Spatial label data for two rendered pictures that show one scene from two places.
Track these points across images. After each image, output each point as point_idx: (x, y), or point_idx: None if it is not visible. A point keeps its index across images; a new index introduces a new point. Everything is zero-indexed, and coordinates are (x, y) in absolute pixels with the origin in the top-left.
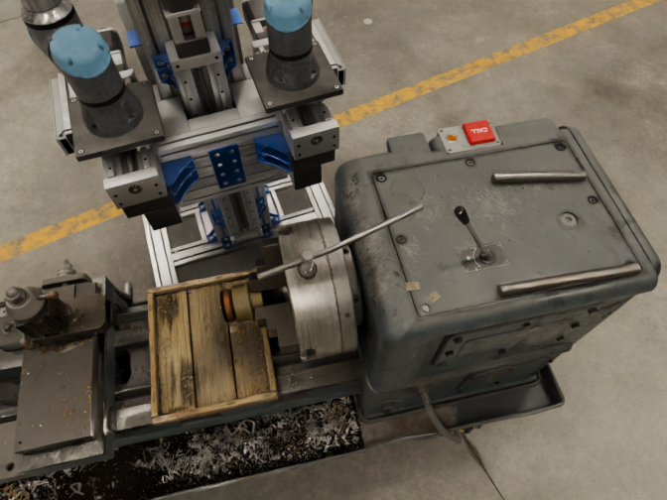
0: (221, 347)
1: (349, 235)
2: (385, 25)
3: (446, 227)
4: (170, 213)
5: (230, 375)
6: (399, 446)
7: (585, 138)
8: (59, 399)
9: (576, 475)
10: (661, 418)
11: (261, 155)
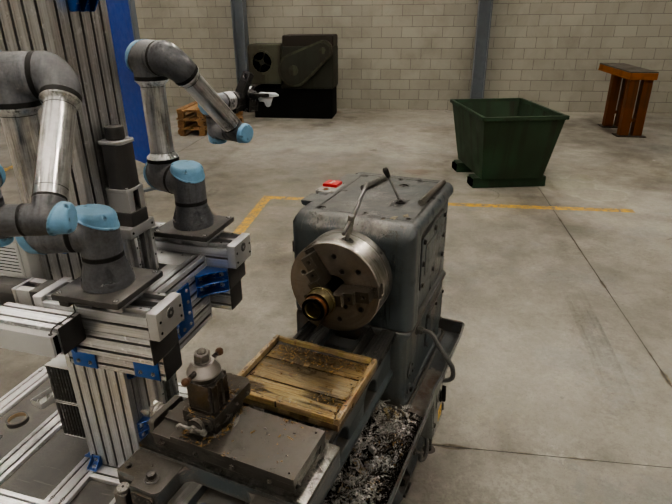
0: (314, 374)
1: None
2: None
3: (373, 204)
4: (176, 353)
5: (339, 377)
6: (418, 485)
7: None
8: (275, 439)
9: (500, 408)
10: (489, 357)
11: (199, 292)
